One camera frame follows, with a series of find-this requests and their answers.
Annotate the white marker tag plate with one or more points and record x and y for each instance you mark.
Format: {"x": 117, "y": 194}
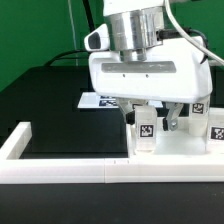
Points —
{"x": 90, "y": 100}

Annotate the white square tabletop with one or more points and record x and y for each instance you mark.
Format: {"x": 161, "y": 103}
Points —
{"x": 173, "y": 140}

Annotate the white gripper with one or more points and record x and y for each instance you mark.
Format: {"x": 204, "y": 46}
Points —
{"x": 175, "y": 71}

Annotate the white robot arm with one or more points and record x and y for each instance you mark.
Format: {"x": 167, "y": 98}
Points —
{"x": 135, "y": 58}

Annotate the white U-shaped obstacle fence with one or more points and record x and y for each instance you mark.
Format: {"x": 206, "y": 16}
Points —
{"x": 163, "y": 167}

